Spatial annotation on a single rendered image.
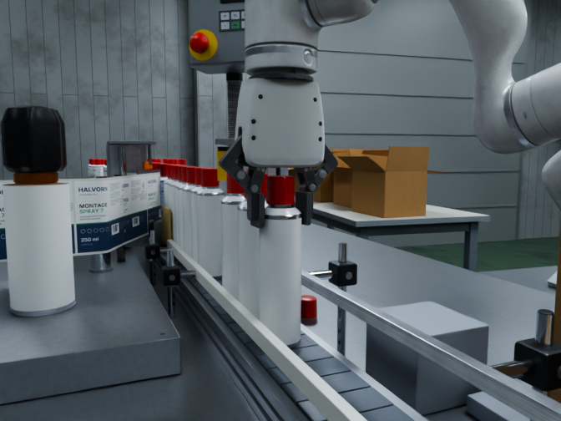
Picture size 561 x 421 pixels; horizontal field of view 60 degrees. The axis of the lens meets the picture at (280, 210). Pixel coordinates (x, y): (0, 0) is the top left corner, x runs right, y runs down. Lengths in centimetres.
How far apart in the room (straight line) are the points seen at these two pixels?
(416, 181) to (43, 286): 217
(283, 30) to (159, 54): 475
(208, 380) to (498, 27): 70
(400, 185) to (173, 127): 311
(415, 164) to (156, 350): 217
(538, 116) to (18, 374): 83
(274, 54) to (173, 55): 476
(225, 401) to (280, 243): 19
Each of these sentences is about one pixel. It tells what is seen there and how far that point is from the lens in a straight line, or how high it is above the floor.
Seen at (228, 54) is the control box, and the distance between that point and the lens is 100.
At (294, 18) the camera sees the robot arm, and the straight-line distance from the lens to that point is 55.
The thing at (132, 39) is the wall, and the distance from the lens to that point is 530.
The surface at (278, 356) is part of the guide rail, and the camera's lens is 51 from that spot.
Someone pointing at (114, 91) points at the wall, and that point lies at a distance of 522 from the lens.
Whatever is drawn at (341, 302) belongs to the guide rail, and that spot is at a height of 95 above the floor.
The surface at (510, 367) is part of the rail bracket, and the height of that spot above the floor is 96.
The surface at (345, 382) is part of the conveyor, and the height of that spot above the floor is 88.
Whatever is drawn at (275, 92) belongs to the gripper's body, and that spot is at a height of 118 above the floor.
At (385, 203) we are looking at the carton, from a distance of 257.
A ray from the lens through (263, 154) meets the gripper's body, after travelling 54.
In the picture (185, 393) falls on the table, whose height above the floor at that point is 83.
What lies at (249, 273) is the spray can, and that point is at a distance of 65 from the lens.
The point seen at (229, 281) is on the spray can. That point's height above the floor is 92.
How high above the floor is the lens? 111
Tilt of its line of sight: 7 degrees down
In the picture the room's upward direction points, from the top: straight up
